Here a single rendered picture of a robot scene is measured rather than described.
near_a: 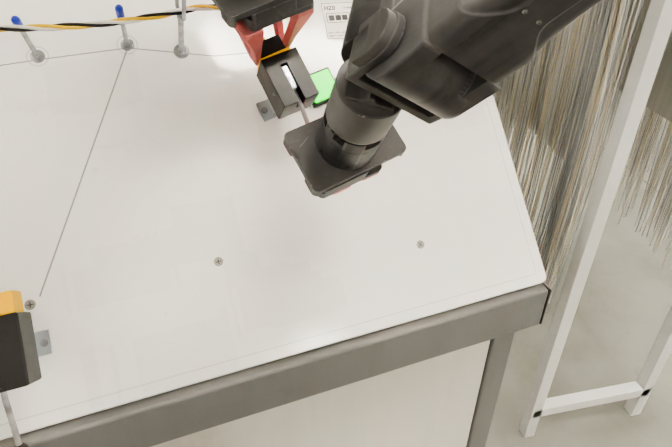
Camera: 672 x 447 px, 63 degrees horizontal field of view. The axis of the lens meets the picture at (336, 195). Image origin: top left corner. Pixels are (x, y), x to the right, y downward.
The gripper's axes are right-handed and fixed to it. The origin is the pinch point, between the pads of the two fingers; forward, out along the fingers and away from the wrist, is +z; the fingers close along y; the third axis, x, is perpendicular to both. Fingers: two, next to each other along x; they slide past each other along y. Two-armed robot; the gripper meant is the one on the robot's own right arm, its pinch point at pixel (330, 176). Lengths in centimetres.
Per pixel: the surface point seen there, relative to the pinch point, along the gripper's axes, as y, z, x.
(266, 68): 1.9, -5.2, -12.0
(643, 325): -105, 108, 62
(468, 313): -9.7, 9.0, 20.6
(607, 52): -60, 16, -3
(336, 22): -12.0, 2.8, -18.7
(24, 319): 31.7, -2.4, 0.5
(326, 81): -6.7, 2.9, -11.8
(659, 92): -98, 45, 4
